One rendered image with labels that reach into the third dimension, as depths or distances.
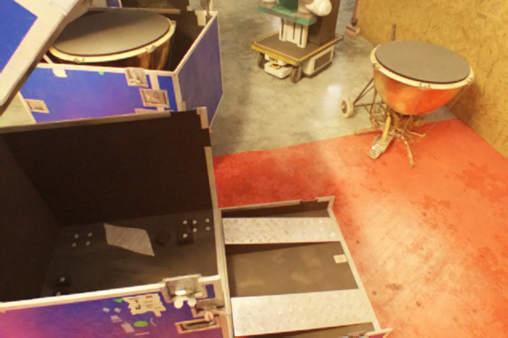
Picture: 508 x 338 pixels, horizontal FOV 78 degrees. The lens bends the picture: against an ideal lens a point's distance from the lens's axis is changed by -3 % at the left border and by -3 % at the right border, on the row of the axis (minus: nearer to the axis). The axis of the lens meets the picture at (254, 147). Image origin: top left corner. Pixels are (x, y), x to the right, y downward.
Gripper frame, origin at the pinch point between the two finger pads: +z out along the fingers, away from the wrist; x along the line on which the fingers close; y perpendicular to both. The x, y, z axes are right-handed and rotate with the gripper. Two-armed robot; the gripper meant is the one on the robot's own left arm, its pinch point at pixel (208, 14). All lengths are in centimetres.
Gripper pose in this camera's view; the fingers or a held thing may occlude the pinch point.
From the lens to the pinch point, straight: 284.6
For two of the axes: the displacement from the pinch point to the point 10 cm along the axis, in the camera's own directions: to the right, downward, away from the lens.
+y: 9.7, -0.3, -2.3
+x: 1.5, -6.6, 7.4
